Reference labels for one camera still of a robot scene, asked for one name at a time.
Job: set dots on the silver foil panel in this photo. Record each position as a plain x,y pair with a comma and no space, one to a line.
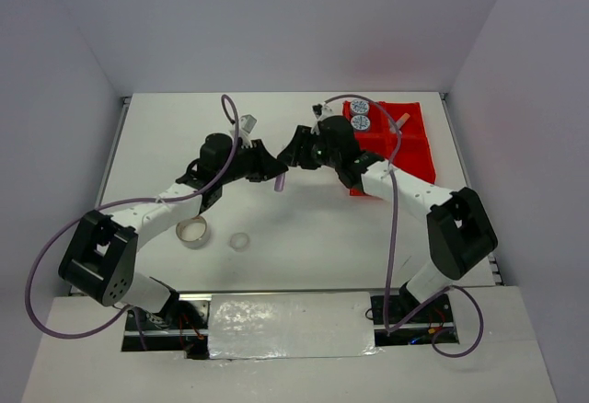
290,326

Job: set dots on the orange grey highlighter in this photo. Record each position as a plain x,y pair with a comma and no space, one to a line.
403,119

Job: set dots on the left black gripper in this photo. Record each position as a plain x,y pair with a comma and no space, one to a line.
265,166

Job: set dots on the pink purple highlighter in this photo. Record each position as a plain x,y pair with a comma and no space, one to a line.
279,183

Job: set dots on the blue patterned tape roll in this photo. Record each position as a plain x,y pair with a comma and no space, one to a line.
360,123
359,107

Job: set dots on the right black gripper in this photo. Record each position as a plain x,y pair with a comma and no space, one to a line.
294,155

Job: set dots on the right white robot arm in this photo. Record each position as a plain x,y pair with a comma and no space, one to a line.
459,231

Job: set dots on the small clear tape roll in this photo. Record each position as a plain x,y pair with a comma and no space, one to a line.
239,242

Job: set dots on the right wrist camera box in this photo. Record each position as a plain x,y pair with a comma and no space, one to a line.
321,112

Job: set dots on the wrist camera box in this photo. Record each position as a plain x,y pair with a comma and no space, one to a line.
246,125
321,112

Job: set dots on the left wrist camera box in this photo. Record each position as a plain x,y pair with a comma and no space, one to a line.
246,125

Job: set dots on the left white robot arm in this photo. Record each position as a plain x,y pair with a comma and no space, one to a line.
101,257

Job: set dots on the large grey tape roll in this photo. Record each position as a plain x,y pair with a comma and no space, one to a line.
193,233

